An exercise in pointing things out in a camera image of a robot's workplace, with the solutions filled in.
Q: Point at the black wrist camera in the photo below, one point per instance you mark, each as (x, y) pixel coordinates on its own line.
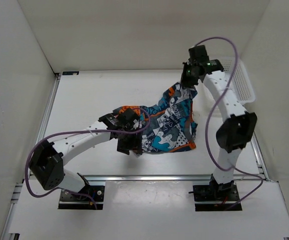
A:
(198, 54)
(128, 119)

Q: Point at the aluminium frame rail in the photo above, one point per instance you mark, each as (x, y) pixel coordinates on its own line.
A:
(5, 235)
(251, 159)

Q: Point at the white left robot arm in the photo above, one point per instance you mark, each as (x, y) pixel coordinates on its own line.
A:
(47, 160)

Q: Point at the left aluminium frame rail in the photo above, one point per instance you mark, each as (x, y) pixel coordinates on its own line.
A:
(5, 235)

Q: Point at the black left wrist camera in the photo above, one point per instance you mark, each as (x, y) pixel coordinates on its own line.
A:
(128, 119)

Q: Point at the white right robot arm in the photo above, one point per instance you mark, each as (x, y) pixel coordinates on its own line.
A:
(238, 124)

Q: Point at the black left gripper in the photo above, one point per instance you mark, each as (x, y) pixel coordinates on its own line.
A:
(135, 144)

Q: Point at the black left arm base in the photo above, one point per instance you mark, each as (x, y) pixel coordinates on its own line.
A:
(68, 201)

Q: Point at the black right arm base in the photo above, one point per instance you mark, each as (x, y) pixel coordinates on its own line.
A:
(206, 200)

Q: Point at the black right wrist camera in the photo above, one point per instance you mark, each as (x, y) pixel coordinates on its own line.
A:
(198, 54)

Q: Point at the white perforated plastic basket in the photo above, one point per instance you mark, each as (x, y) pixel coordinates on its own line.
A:
(240, 84)

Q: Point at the colourful patterned shorts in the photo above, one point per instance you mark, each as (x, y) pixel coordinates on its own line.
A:
(172, 128)

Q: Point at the aluminium table edge rail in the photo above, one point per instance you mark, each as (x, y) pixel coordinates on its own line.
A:
(159, 178)

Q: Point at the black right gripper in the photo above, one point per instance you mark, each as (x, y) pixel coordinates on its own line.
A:
(184, 81)

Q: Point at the blue label sticker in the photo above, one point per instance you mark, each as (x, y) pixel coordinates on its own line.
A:
(70, 73)

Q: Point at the right aluminium frame rail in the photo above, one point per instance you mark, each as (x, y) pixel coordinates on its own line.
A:
(251, 159)

